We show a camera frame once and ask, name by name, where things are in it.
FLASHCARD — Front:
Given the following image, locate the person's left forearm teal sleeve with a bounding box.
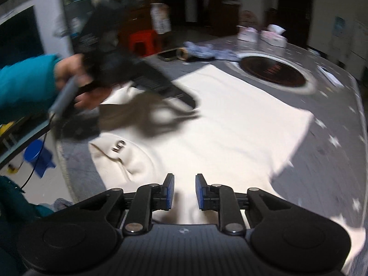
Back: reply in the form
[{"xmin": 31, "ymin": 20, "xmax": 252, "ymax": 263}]
[{"xmin": 0, "ymin": 54, "xmax": 62, "ymax": 125}]

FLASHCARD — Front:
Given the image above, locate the person's left hand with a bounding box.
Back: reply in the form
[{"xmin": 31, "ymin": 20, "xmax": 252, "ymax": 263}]
[{"xmin": 54, "ymin": 54, "xmax": 113, "ymax": 110}]

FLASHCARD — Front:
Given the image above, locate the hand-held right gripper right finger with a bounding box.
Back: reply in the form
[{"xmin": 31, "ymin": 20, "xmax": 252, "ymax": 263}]
[{"xmin": 195, "ymin": 174, "xmax": 290, "ymax": 235}]

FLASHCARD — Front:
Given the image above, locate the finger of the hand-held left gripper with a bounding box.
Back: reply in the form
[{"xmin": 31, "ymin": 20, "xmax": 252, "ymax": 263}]
[{"xmin": 131, "ymin": 67, "xmax": 200, "ymax": 112}]

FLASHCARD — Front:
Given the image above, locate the blue plastic stool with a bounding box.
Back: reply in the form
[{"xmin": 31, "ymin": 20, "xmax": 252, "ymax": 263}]
[{"xmin": 23, "ymin": 140, "xmax": 56, "ymax": 178}]

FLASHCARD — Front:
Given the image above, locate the pink white tissue box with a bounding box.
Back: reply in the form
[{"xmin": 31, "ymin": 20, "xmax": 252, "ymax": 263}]
[{"xmin": 237, "ymin": 25, "xmax": 259, "ymax": 42}]

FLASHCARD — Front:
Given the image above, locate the cream white sweatshirt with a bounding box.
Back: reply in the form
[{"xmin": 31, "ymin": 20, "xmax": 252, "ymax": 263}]
[{"xmin": 89, "ymin": 64, "xmax": 366, "ymax": 273}]

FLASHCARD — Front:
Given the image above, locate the white printed bag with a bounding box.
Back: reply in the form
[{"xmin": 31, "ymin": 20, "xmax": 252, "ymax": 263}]
[{"xmin": 151, "ymin": 3, "xmax": 172, "ymax": 34}]

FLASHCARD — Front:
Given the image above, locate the grey star-print tablecloth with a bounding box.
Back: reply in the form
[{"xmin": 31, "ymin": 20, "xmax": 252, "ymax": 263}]
[{"xmin": 56, "ymin": 36, "xmax": 368, "ymax": 276}]

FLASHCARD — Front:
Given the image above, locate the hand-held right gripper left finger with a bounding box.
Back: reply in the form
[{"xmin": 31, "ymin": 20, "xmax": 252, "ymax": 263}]
[{"xmin": 77, "ymin": 173, "xmax": 175, "ymax": 235}]

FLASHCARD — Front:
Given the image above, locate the blue patterned crumpled cloth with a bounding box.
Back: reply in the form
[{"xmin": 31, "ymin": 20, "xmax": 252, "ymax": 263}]
[{"xmin": 183, "ymin": 41, "xmax": 240, "ymax": 61}]

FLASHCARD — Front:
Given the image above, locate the red plastic stool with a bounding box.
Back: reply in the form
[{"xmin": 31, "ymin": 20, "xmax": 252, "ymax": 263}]
[{"xmin": 128, "ymin": 30, "xmax": 162, "ymax": 58}]

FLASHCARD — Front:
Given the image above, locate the round black table hotplate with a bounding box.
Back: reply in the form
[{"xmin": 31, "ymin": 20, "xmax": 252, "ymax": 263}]
[{"xmin": 240, "ymin": 56, "xmax": 307, "ymax": 87}]

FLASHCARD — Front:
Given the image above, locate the dark wooden cabinet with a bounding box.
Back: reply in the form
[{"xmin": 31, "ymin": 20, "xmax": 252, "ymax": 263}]
[{"xmin": 115, "ymin": 0, "xmax": 190, "ymax": 43}]

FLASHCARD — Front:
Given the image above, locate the black cable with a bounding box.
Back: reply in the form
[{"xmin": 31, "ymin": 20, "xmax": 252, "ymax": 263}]
[{"xmin": 19, "ymin": 112, "xmax": 56, "ymax": 194}]

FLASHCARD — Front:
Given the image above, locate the black smartphone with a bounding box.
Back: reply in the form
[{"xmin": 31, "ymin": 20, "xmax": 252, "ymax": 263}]
[{"xmin": 158, "ymin": 49, "xmax": 181, "ymax": 61}]

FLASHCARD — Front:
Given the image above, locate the person's teal jacket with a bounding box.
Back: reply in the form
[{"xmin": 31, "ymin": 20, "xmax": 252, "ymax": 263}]
[{"xmin": 0, "ymin": 175, "xmax": 55, "ymax": 276}]

